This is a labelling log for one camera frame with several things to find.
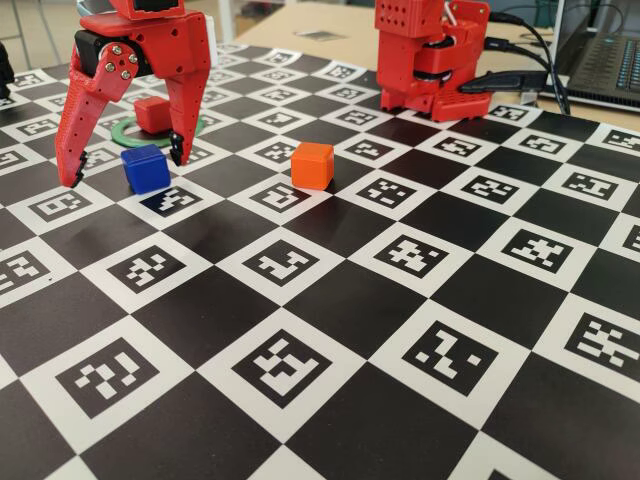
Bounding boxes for blue cube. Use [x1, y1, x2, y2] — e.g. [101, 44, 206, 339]
[120, 143, 172, 195]

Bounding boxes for orange cube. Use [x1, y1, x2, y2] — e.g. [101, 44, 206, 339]
[290, 141, 335, 191]

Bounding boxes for black stand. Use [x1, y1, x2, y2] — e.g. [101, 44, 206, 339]
[0, 42, 15, 99]

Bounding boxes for black white marker mat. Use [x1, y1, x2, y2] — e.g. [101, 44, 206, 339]
[0, 39, 640, 480]

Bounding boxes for white table leg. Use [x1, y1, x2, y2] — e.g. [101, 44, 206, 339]
[217, 0, 236, 44]

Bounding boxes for dark laptop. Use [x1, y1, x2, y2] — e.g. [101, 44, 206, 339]
[553, 0, 640, 109]

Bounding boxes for red cube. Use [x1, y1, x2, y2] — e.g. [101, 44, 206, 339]
[133, 97, 174, 135]

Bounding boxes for green ring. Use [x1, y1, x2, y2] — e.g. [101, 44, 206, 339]
[109, 115, 204, 150]

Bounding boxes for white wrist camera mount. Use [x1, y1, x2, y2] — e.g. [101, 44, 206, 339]
[201, 13, 219, 69]

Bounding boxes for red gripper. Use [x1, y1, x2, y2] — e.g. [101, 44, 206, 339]
[53, 12, 212, 190]

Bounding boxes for black usb cable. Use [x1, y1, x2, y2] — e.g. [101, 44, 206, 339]
[488, 12, 571, 116]
[484, 37, 564, 101]

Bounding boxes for small marker sheet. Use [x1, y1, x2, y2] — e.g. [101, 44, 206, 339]
[294, 29, 346, 42]

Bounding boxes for black power plug cable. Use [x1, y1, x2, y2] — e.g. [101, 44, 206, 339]
[458, 69, 551, 97]

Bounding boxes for grey metal chair leg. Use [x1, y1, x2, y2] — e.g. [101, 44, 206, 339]
[37, 0, 61, 51]
[12, 0, 31, 66]

